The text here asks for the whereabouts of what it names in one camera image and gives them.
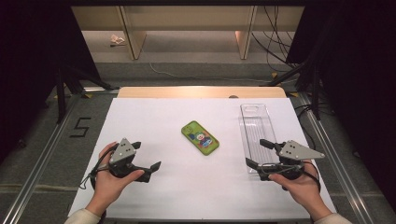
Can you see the white table mat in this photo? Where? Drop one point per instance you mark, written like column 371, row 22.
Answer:
column 174, row 186

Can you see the person's right hand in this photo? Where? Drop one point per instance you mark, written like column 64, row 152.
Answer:
column 300, row 189

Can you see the clear plastic tray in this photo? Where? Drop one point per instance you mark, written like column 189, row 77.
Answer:
column 257, row 127

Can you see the light wooden table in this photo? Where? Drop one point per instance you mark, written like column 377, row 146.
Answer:
column 186, row 92

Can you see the light wooden desk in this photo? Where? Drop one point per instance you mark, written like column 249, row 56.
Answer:
column 186, row 18

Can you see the crumpled white paper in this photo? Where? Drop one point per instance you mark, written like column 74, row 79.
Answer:
column 117, row 39

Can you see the metal floor rail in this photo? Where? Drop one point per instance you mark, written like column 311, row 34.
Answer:
column 37, row 172
column 336, row 161

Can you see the black tripod stand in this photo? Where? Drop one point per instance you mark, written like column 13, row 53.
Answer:
column 316, row 93
column 60, row 93

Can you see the person's left hand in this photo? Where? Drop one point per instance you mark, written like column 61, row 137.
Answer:
column 107, row 183

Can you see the yellow floor tape piece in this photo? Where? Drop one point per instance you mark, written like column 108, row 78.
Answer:
column 274, row 75
column 87, row 95
column 293, row 94

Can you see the green cartoon phone case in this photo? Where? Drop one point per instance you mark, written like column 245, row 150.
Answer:
column 200, row 138

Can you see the dark table grommet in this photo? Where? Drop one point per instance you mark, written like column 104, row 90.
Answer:
column 233, row 97

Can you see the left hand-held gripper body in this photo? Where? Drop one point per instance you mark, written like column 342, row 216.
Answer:
column 123, row 151

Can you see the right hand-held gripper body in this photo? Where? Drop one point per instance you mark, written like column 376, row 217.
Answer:
column 295, row 151

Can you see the dark curtain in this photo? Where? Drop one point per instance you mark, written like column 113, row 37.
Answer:
column 358, row 77
column 28, row 62

